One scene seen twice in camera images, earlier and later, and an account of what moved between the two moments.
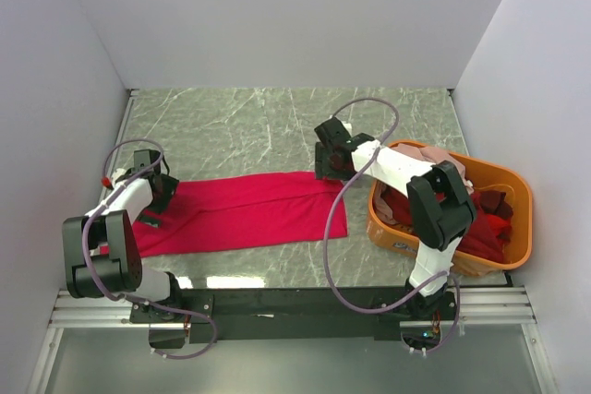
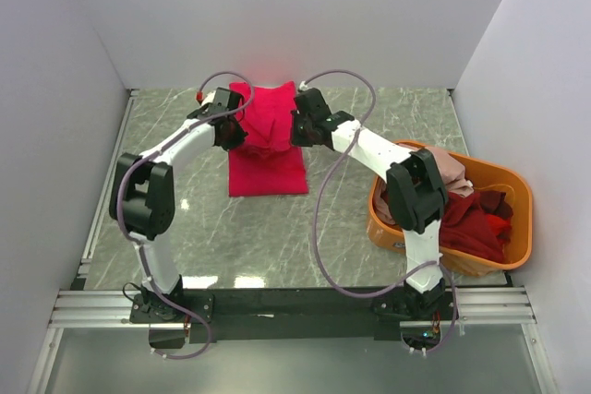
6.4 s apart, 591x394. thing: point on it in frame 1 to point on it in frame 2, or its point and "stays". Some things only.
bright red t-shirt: x=244 y=211 to x=265 y=162
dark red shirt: x=475 y=240 stays
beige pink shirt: x=428 y=156 stays
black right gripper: x=321 y=169 to x=295 y=139
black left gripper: x=169 y=185 to x=237 y=140
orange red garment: x=501 y=227 stays
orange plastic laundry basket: x=482 y=174 stays
